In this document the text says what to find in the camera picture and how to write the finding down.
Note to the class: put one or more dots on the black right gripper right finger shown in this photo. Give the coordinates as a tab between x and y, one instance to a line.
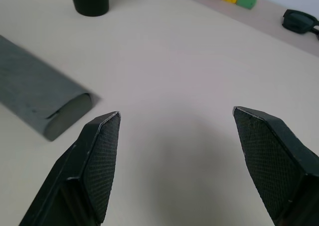
276	161

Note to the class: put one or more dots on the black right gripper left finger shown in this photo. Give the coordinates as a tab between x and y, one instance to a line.
87	171

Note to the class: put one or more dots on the grey fabric glasses case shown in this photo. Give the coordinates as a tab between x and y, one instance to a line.
37	91

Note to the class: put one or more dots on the black sunglasses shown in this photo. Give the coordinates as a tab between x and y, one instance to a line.
299	21

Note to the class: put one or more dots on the black pen holder cup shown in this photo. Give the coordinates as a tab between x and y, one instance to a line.
91	0

